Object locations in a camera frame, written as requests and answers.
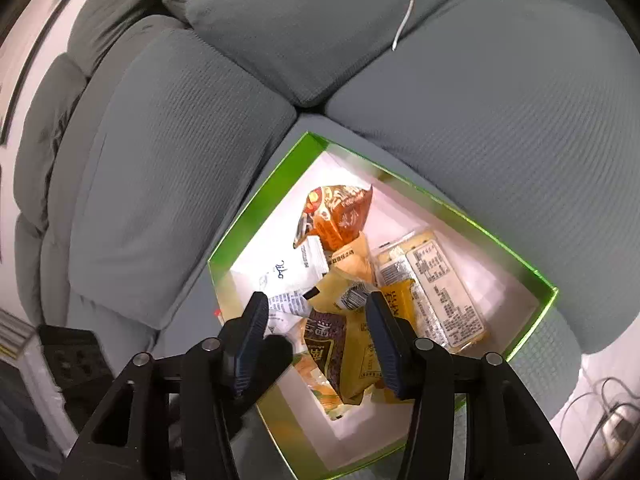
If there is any black power strip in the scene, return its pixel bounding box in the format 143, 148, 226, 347
37, 325, 114, 390

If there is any gold bar wrapper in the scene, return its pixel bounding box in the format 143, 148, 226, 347
380, 278, 416, 330

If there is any tan pastry packet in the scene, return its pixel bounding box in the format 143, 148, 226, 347
328, 232, 374, 284

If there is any yellow purple wrapper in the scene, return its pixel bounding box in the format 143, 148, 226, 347
304, 269, 382, 405

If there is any orange snack bag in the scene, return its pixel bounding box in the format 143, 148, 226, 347
293, 185, 373, 252

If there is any green cardboard box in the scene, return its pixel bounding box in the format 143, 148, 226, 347
208, 132, 558, 479

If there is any clear cracker pack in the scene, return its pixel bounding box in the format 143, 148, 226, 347
374, 230, 487, 353

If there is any grey sofa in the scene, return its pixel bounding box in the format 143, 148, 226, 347
13, 0, 639, 416

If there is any white cable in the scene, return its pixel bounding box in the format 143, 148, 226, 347
390, 0, 418, 52

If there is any white blue snack packet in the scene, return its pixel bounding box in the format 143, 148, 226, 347
259, 235, 329, 335

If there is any white charger with cables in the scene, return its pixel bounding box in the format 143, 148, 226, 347
554, 374, 640, 466

